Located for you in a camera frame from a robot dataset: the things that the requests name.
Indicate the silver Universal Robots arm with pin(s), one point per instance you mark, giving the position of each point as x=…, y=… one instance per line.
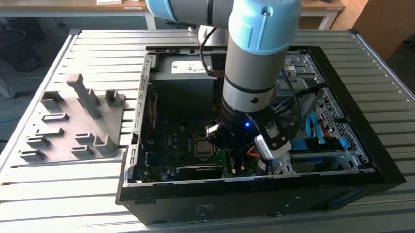
x=252, y=60

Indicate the silver CPU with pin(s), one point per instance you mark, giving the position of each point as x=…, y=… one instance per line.
x=201, y=147

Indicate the green motherboard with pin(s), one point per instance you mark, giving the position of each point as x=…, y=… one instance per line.
x=175, y=145

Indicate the black graphics card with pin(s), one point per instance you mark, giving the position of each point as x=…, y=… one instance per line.
x=197, y=172

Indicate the blue carrier with black disk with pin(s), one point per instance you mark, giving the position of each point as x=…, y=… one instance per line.
x=299, y=146

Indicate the grey power supply unit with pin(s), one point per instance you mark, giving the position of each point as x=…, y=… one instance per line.
x=177, y=82

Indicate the black open PC case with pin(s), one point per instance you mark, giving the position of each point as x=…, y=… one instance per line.
x=259, y=194

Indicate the grey metal drive cage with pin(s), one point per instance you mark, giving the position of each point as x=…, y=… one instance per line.
x=301, y=77

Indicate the grey metal disk bay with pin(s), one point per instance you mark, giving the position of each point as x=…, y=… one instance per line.
x=324, y=162

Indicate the grey plastic parts rack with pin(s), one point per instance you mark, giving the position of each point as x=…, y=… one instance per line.
x=80, y=121

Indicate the brown wooden cabinet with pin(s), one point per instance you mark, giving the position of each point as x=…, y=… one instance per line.
x=385, y=24

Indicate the white box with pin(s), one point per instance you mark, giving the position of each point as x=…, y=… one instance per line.
x=108, y=2

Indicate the wooden desk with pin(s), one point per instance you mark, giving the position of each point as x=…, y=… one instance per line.
x=64, y=6

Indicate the small silver wrist camera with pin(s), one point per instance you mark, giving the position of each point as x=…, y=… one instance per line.
x=212, y=131

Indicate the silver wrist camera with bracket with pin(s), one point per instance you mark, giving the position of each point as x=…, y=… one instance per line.
x=273, y=143

